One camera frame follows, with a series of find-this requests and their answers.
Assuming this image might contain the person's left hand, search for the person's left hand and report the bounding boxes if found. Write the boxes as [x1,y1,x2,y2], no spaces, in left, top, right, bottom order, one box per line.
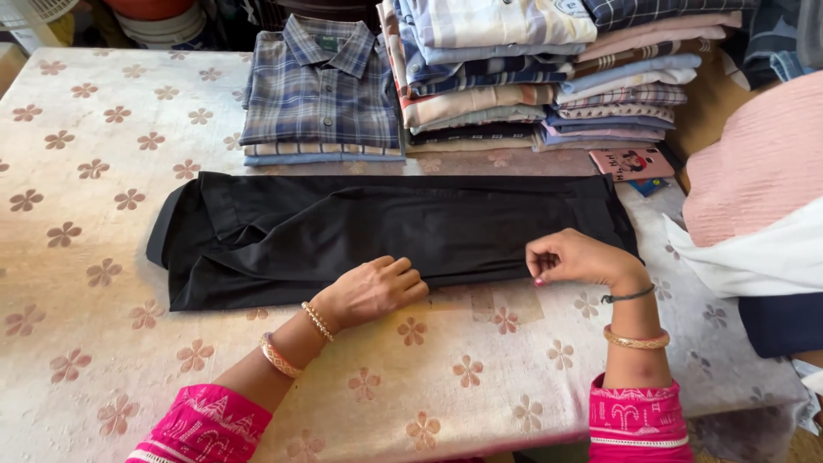
[312,255,430,333]

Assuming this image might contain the person's right hand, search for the person's right hand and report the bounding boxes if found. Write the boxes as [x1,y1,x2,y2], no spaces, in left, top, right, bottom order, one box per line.
[526,228,650,297]

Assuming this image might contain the black trousers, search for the black trousers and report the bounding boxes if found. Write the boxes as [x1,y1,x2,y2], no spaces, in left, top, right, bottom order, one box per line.
[146,171,645,313]

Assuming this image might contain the small blue packet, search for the small blue packet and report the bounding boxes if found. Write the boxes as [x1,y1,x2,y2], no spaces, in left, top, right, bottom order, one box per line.
[628,177,670,198]

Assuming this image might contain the phone in pink case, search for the phone in pink case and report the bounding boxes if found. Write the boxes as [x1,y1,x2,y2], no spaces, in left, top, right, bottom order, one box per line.
[588,147,676,183]

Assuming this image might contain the pink and gold bangle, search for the pink and gold bangle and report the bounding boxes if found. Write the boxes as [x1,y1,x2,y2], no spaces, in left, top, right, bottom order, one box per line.
[259,332,305,379]

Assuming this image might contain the light blue folded shirt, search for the light blue folded shirt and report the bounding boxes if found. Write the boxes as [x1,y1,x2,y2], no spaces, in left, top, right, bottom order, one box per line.
[243,150,407,167]

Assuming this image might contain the cream striped folded shirt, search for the cream striped folded shirt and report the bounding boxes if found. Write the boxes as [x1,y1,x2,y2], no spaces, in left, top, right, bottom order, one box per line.
[242,142,406,158]

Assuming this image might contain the stack of pastel folded shirts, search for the stack of pastel folded shirts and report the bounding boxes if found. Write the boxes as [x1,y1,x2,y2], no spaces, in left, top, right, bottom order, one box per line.
[532,12,744,153]

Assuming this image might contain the tall stack of folded shirts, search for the tall stack of folded shirts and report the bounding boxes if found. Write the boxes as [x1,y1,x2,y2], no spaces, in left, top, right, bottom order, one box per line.
[377,0,600,154]

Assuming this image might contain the person's right pink sleeve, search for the person's right pink sleeve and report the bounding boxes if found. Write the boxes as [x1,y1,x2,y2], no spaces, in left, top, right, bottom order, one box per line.
[588,373,696,463]

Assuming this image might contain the person's pink sleeve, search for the person's pink sleeve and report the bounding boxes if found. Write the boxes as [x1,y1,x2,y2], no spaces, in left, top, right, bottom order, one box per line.
[588,373,696,463]
[125,383,275,463]

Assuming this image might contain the blue plaid folded shirt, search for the blue plaid folded shirt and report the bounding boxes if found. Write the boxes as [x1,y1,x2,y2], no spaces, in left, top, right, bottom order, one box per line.
[239,14,403,150]

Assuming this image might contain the white cloth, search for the white cloth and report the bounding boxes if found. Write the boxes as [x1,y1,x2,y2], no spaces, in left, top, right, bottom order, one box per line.
[662,195,823,301]

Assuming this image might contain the brown wooden board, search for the brown wooden board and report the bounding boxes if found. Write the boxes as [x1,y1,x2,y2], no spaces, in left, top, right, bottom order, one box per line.
[664,39,775,194]

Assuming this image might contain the pink ribbed cloth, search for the pink ribbed cloth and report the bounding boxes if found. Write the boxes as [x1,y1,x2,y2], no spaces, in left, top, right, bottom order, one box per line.
[682,69,823,249]

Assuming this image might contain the navy cloth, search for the navy cloth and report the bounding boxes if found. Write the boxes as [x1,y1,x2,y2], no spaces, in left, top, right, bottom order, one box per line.
[737,292,823,360]

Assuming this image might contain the person's left pink sleeve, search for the person's left pink sleeve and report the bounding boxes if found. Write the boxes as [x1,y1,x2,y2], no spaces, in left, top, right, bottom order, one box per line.
[125,383,275,463]

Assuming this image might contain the dark checked folded shirt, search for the dark checked folded shirt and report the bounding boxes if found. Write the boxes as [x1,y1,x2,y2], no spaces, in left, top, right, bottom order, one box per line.
[581,0,761,34]

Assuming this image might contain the cream floral tablecloth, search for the cream floral tablecloth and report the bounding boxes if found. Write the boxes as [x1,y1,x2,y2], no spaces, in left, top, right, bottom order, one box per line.
[0,46,819,463]

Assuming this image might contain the heap of dark clothes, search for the heap of dark clothes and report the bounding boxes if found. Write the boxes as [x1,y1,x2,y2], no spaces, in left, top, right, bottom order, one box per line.
[204,0,387,54]

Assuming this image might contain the heap of denim clothes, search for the heap of denim clothes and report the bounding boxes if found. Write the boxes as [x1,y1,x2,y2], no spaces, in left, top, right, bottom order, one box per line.
[719,0,823,92]

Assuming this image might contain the stack of white buckets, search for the stack of white buckets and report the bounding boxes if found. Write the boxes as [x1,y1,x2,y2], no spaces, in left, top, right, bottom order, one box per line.
[114,3,209,48]

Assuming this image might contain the red tub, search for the red tub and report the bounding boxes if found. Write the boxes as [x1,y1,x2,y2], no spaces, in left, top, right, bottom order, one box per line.
[103,0,198,21]

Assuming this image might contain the white fan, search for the white fan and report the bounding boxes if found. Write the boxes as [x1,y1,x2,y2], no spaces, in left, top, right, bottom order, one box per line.
[0,0,82,33]

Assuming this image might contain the black thread bracelet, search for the black thread bracelet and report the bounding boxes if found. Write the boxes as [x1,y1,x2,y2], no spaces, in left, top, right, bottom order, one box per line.
[601,283,656,306]

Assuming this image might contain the gold beaded bracelet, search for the gold beaded bracelet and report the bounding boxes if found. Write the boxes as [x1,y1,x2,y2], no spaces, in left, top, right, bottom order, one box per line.
[301,301,336,343]

